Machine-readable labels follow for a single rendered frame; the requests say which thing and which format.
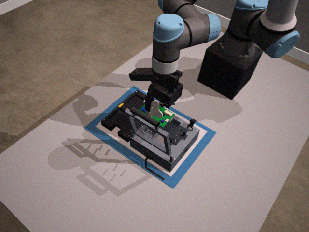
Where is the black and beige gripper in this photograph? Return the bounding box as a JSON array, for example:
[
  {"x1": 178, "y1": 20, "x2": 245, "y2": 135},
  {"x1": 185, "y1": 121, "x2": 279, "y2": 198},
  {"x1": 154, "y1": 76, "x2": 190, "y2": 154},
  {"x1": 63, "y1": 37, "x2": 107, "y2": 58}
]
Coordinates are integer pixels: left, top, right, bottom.
[{"x1": 145, "y1": 68, "x2": 183, "y2": 118}]

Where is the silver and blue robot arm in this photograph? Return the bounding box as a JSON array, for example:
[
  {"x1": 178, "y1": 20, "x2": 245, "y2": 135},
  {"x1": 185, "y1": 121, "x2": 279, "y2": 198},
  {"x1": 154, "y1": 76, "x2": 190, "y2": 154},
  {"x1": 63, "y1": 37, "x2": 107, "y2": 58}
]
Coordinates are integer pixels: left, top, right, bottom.
[{"x1": 129, "y1": 0, "x2": 300, "y2": 81}]

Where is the green circuit board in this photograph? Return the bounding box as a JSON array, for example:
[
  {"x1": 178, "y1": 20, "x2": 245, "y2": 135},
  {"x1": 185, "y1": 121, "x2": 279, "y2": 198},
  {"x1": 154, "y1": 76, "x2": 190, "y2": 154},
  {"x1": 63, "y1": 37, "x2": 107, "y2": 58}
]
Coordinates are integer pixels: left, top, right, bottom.
[{"x1": 139, "y1": 105, "x2": 175, "y2": 127}]

